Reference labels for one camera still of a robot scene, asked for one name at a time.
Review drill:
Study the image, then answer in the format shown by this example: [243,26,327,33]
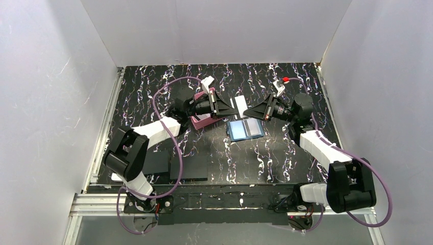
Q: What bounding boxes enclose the aluminium left side rail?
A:
[81,67,125,194]

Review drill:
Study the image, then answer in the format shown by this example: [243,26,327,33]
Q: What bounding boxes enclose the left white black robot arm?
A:
[102,76,237,201]

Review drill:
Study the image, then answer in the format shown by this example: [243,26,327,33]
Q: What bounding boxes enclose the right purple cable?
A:
[282,77,394,233]

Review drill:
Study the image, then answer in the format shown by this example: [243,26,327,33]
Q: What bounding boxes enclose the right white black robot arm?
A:
[244,78,376,213]

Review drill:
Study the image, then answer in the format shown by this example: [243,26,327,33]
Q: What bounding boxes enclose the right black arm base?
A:
[268,194,321,215]

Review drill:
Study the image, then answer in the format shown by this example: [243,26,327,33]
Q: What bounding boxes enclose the purple cable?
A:
[116,77,204,235]
[282,77,394,233]

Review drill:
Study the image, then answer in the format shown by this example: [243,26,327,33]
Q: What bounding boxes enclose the blue leather card holder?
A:
[227,118,264,142]

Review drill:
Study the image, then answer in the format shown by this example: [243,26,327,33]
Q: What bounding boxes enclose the large black flat plate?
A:
[170,156,208,181]

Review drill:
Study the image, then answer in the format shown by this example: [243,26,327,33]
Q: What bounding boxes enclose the aluminium front rail frame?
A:
[64,191,384,244]

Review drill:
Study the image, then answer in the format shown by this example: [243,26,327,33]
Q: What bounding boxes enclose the small black flat plate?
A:
[142,151,170,175]

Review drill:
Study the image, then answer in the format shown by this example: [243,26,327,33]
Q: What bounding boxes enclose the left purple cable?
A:
[116,77,204,235]

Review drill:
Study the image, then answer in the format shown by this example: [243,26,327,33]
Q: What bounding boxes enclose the white rectangular device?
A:
[111,173,123,182]

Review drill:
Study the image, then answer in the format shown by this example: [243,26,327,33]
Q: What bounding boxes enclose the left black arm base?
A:
[123,194,174,214]

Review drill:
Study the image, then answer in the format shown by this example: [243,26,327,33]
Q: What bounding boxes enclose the pink plastic tray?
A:
[189,87,224,131]

